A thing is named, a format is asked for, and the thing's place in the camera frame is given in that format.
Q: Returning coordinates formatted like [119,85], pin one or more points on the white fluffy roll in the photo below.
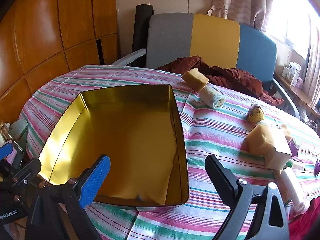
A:
[291,187]

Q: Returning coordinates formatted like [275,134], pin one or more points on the grey yellow blue sofa chair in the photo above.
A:
[170,37]

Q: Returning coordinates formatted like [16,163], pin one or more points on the white sock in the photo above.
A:
[211,97]

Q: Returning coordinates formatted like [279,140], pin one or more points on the small white container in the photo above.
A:
[285,71]

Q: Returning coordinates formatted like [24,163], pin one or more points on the wooden desk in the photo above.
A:
[295,93]

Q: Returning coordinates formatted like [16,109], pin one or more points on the yellow sponge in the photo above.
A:
[260,140]
[195,78]

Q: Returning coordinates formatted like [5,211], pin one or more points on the small pink box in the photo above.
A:
[299,83]

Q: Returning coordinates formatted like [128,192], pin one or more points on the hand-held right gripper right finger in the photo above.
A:
[222,177]

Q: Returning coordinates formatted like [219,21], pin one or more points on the maroon padded jacket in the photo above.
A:
[237,80]

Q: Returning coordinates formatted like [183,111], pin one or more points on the black rolled mat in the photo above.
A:
[141,30]

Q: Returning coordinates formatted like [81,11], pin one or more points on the striped tablecloth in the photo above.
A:
[212,130]

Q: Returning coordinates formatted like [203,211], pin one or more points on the white carton box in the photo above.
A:
[293,71]

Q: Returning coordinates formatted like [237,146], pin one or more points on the purple wrapper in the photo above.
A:
[292,148]
[317,167]

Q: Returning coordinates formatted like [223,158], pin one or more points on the bright window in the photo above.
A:
[292,17]

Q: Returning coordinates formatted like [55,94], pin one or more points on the small white green box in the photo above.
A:
[278,156]

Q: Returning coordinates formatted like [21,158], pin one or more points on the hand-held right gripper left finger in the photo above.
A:
[96,180]

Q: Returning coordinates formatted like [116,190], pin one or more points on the yellow sock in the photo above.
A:
[256,115]

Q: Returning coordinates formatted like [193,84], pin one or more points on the wooden wardrobe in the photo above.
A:
[37,42]

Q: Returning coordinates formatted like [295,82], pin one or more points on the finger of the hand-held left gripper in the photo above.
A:
[5,151]
[27,171]

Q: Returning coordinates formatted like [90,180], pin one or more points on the gold tin box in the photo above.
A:
[125,130]

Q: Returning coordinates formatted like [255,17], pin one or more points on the pink patterned curtain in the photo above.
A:
[313,75]
[237,0]

